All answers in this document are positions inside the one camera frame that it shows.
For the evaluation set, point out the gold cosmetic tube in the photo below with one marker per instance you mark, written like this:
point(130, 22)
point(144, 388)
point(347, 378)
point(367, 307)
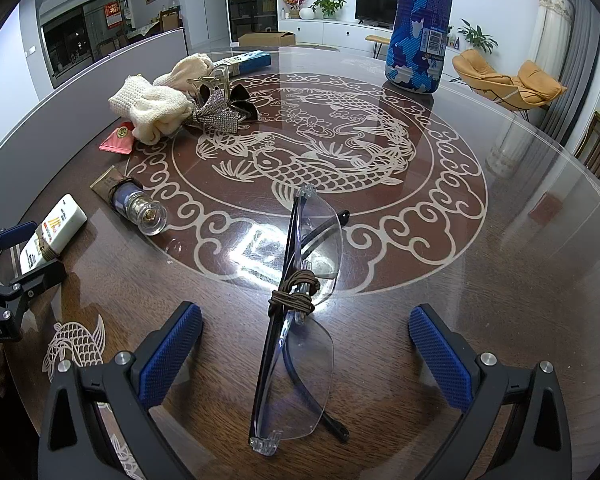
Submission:
point(140, 212)

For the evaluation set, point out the wooden bench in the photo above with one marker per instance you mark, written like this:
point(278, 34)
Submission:
point(377, 38)

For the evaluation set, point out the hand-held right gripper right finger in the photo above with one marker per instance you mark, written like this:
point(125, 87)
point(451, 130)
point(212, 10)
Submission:
point(440, 355)

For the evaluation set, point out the white television console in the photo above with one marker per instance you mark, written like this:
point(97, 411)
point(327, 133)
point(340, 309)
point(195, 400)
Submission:
point(330, 32)

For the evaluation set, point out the flat screen television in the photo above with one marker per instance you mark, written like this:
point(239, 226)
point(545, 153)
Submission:
point(377, 2)

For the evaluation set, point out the red window poster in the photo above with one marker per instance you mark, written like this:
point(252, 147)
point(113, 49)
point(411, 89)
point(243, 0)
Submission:
point(114, 14)

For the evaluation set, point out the white partition board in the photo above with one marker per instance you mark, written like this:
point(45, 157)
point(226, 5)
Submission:
point(80, 80)

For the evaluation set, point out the red pouch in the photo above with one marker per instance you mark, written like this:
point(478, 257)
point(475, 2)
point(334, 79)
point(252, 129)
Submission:
point(116, 141)

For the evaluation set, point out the orange flower bouquet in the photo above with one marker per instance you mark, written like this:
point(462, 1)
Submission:
point(295, 1)

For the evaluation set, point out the orange lounge chair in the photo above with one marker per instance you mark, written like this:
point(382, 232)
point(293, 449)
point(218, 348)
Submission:
point(480, 72)
point(537, 77)

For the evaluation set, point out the white round vase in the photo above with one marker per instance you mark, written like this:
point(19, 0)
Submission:
point(306, 12)

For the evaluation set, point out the dark glass display cabinet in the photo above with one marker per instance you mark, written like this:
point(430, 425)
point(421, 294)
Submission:
point(250, 0)

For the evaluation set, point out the clear rimless glasses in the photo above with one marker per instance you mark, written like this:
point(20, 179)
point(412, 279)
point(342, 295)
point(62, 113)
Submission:
point(271, 355)

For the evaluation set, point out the grey curtain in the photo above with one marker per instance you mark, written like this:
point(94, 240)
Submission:
point(585, 50)

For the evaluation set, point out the rhinestone hair clip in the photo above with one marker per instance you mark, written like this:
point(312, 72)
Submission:
point(220, 107)

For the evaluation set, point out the large leafy potted plant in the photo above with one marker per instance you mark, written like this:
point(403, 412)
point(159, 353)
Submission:
point(477, 37)

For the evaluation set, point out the dark glass balcony door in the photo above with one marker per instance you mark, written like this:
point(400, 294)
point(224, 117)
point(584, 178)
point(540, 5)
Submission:
point(70, 40)

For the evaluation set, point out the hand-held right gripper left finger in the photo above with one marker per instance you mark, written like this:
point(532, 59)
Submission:
point(170, 355)

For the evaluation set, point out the long blue box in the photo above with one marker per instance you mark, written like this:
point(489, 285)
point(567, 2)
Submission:
point(250, 61)

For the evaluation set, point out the small white box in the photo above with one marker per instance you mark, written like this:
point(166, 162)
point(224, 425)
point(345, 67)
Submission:
point(60, 217)

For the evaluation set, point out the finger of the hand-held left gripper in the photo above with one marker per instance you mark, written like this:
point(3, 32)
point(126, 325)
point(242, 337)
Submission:
point(42, 275)
point(12, 235)

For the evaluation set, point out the blue patterned canister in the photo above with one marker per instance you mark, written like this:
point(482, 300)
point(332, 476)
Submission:
point(420, 25)

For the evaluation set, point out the white standing air conditioner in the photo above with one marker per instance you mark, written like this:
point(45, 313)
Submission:
point(555, 25)

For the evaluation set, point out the cream knit glove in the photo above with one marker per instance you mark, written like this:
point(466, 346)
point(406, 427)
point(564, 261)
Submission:
point(150, 110)
point(190, 67)

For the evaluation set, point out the open cardboard box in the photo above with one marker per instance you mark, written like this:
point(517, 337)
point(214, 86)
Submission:
point(265, 38)

